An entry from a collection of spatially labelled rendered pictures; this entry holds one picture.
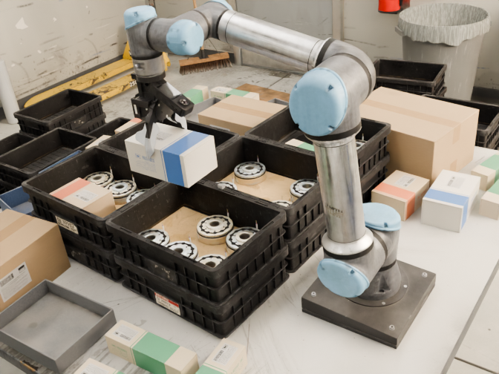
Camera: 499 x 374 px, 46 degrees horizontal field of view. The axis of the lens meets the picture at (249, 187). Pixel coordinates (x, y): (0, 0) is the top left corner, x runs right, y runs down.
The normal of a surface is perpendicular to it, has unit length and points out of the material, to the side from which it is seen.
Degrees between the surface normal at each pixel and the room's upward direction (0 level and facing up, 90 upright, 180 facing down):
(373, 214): 7
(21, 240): 0
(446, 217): 90
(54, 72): 90
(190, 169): 90
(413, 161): 90
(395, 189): 0
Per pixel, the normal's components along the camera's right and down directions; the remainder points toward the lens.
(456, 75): 0.15, 0.56
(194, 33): 0.82, 0.22
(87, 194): -0.09, -0.85
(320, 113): -0.58, 0.37
